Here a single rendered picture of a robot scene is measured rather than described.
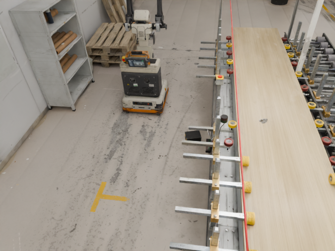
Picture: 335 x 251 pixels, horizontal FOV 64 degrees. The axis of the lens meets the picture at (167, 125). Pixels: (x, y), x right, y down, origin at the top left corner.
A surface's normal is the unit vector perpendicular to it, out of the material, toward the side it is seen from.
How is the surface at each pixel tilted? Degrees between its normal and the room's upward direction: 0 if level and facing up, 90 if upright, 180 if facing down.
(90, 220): 0
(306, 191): 0
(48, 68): 90
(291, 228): 0
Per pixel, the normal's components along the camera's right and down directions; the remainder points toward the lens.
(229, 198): -0.04, -0.76
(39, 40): -0.15, 0.65
